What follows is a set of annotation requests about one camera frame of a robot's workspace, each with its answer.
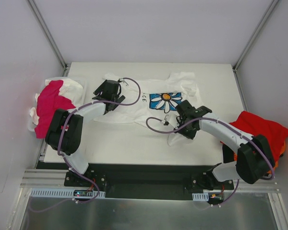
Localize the white daisy print t-shirt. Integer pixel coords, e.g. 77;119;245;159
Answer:
93;71;202;147

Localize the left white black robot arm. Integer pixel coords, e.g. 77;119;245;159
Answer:
45;80;125;186

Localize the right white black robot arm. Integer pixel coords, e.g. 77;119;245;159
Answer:
175;100;275;190

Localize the white laundry basket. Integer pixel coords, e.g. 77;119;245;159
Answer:
27;76;87;138

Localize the pale pink white garment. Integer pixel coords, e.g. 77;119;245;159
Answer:
28;77;87;132

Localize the black folded garment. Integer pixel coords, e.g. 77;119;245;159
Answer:
222;144;237;163

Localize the magenta t-shirt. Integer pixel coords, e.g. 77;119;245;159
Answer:
35;80;76;139

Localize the orange folded t-shirt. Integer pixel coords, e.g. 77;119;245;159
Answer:
233;141;288;174

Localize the right aluminium corner profile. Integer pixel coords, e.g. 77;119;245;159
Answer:
233;0;281;73

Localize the aluminium corner profile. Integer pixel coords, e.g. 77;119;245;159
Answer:
26;0;70;75
233;0;281;73

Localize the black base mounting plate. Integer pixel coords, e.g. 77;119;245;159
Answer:
63;162;240;201

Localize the left aluminium corner profile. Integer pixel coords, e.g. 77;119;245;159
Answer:
26;0;70;75

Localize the red folded t-shirt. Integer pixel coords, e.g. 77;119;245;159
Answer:
229;111;288;165

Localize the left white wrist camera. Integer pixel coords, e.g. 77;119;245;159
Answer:
118;78;129;87

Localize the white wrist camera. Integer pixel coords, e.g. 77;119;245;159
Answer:
118;78;129;87
164;114;179;128

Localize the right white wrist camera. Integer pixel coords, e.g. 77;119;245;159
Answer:
164;114;179;128

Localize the right grey cable duct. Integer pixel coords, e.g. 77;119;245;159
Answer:
192;192;209;202

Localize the grey cable duct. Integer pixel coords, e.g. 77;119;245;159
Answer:
192;192;209;202
30;188;106;199

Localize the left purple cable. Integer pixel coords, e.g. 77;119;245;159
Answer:
28;77;142;213

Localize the aluminium front rail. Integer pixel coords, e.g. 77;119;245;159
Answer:
20;169;67;188

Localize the left grey cable duct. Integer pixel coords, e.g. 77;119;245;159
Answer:
30;188;106;199

